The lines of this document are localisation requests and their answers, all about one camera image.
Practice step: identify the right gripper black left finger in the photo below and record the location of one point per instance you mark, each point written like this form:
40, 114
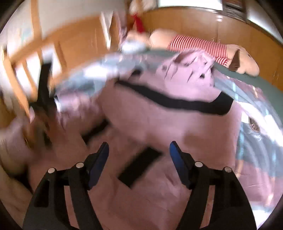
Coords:
48, 209

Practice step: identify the large plush dog striped shirt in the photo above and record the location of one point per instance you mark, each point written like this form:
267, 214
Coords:
233, 57

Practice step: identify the red cloth on headboard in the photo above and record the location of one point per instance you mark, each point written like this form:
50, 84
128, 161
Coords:
137, 24

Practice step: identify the pink hooded jacket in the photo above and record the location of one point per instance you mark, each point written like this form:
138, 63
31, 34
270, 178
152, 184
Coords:
138, 115

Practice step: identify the light blue neck pillow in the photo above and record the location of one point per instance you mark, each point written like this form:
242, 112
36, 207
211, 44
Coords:
131, 47

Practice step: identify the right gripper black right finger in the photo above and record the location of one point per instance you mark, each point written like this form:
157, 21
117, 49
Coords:
231, 208

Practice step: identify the wooden cabinet wall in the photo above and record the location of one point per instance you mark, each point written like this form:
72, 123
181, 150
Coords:
211, 25

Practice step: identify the wooden left bed board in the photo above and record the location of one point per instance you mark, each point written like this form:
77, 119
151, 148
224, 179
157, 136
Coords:
68, 48

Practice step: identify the green bed mattress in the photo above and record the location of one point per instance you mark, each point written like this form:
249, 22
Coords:
271, 93

